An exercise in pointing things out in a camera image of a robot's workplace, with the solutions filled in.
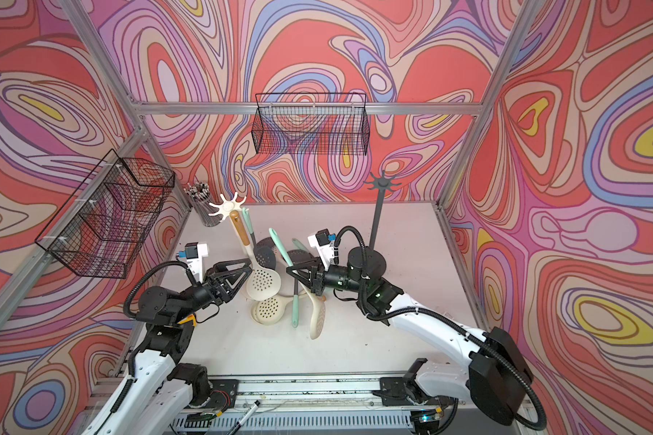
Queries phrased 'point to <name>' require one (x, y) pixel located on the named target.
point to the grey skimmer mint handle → (249, 225)
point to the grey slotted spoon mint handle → (297, 302)
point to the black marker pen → (251, 410)
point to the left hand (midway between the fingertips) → (252, 274)
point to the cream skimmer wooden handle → (262, 285)
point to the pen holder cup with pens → (199, 196)
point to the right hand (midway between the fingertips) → (290, 277)
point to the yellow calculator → (190, 318)
